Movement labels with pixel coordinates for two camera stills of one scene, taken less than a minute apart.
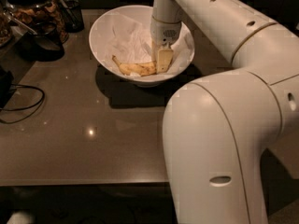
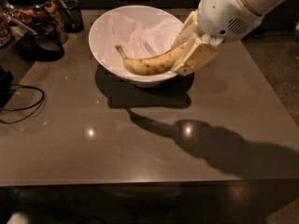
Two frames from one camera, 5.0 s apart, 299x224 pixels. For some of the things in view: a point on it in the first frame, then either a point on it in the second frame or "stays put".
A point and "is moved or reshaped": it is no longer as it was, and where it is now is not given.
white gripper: x=164 y=33 -> x=226 y=16
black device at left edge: x=7 y=87 stays put
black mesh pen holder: x=72 y=15 stays put
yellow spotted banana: x=141 y=69 is moved or reshaped
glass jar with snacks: x=31 y=5 stays put
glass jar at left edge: x=6 y=27 stays put
